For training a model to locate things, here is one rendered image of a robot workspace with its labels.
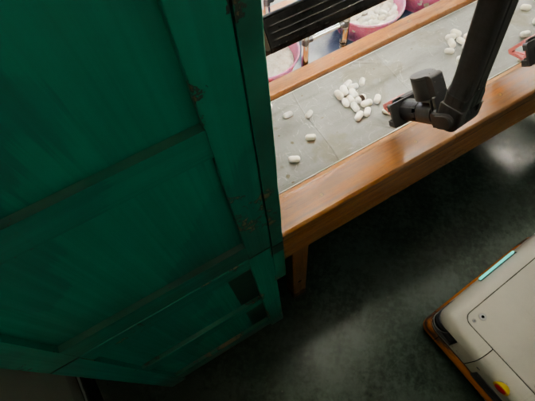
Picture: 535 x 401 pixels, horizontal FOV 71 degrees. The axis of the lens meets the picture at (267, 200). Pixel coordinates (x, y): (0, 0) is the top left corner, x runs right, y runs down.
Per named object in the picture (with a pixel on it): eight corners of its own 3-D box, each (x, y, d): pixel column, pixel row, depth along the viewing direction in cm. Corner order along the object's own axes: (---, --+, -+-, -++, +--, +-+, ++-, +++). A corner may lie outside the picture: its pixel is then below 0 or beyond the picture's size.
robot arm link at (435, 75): (451, 131, 82) (478, 112, 85) (441, 81, 78) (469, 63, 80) (409, 126, 93) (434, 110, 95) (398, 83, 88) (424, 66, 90)
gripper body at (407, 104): (384, 105, 97) (404, 107, 91) (415, 88, 99) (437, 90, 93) (390, 128, 100) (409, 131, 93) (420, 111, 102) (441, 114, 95)
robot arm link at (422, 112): (435, 130, 89) (453, 118, 90) (428, 103, 86) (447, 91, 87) (414, 126, 95) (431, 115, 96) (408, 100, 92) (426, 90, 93)
